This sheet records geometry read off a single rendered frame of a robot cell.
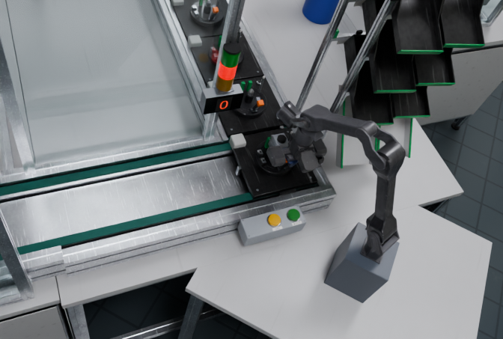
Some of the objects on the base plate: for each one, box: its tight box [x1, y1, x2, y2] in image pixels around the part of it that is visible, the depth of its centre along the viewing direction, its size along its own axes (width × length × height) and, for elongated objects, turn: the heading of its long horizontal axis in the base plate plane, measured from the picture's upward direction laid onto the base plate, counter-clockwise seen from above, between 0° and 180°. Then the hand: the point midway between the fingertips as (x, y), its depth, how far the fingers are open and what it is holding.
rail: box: [61, 183, 337, 277], centre depth 162 cm, size 6×89×11 cm, turn 103°
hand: (293, 160), depth 160 cm, fingers closed
